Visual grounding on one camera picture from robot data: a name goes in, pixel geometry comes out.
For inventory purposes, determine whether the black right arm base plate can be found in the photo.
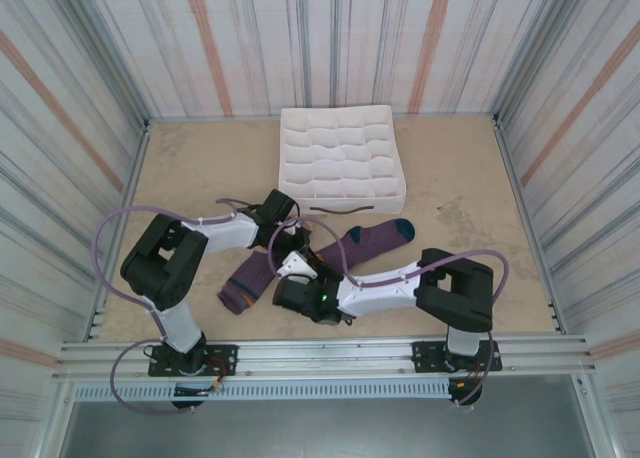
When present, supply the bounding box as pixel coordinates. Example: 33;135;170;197
410;341;501;374

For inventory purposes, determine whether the white fabric divider box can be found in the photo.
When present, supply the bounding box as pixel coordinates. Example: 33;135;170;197
277;103;407;217

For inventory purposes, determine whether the purple ribbed sock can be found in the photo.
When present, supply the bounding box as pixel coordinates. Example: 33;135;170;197
216;250;281;315
312;217;416;279

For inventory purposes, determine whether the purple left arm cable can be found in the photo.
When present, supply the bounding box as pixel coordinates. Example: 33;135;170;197
94;196;261;417

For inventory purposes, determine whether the black connector with orange wires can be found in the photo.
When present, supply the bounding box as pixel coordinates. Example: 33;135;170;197
449;362;489;394
173;356;237;397

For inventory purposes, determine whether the brown box handle strap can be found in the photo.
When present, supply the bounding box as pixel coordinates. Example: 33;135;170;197
309;203;375;216

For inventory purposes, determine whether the aluminium mounting rail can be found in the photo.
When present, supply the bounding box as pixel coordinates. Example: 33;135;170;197
52;333;599;383

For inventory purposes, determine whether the aluminium side frame rail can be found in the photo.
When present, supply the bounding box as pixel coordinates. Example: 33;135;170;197
82;119;152;343
492;112;569;335

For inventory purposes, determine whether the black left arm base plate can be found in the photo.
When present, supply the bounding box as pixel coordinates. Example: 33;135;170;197
147;344;239;378

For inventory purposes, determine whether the slotted grey cable tray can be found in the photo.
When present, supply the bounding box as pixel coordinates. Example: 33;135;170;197
73;381;451;403

